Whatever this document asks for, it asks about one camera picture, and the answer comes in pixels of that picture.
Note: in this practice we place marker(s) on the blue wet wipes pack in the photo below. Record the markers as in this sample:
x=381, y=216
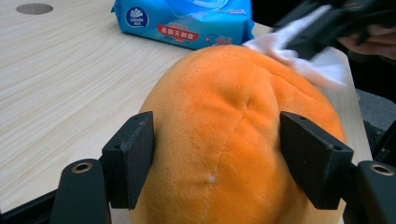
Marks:
x=186, y=18

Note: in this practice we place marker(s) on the white wet wipe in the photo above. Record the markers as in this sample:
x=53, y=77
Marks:
x=327, y=68

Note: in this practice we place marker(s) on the orange plush toy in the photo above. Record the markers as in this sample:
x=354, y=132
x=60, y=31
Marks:
x=218, y=124

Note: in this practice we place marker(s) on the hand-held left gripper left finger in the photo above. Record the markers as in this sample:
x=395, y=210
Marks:
x=130, y=161

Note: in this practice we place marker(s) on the black stand base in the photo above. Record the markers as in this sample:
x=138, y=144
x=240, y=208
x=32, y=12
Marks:
x=386, y=146

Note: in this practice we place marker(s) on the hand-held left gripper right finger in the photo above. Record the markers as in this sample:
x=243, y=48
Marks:
x=311, y=161

